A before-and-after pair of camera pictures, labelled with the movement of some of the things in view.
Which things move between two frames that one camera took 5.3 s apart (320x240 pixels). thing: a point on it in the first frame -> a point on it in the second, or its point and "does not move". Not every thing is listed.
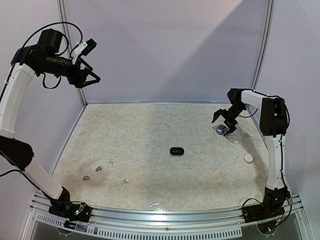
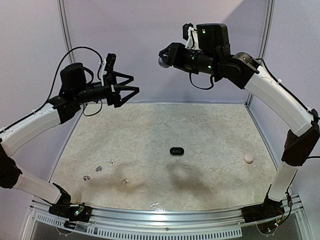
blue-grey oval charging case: (221, 129) -> (162, 63)
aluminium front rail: (40, 204) does not move
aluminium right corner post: (265, 44) does not move
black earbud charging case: (177, 151) does not move
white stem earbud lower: (125, 181) does not move
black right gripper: (228, 117) -> (180, 57)
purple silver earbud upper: (99, 168) does not move
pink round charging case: (248, 158) does not move
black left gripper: (79, 81) -> (114, 97)
